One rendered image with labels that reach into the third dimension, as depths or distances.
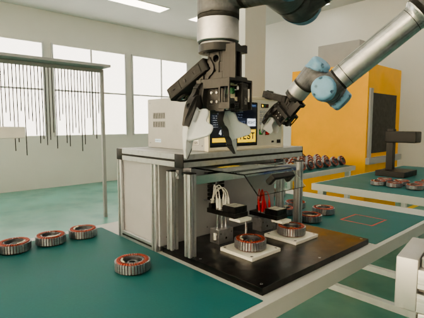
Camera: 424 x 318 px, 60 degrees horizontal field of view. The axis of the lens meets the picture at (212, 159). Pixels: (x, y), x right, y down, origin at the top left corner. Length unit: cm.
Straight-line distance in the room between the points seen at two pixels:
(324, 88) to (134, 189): 80
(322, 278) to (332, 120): 397
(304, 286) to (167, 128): 78
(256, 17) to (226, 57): 505
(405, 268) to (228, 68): 45
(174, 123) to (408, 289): 101
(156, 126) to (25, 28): 632
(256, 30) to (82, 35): 381
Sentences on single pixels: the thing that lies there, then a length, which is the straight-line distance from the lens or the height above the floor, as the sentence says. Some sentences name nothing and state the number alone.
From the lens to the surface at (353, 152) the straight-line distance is 495.
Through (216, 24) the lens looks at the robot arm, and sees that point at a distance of 66.
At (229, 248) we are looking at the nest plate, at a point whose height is 78.
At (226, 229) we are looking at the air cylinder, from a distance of 140.
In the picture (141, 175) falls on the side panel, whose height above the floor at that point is 102.
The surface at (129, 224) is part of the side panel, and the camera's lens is 156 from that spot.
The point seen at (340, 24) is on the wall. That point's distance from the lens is 736.
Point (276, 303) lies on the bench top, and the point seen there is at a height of 74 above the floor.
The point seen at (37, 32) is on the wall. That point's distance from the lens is 777.
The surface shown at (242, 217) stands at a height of 88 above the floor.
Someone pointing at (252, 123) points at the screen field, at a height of 122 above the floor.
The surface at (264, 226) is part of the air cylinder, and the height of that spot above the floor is 79.
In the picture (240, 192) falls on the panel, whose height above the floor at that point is 92.
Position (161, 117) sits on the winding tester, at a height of 124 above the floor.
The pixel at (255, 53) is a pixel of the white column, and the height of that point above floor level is 223.
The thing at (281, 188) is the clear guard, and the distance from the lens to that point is 116.
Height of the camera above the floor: 121
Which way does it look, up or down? 5 degrees down
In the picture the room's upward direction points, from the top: straight up
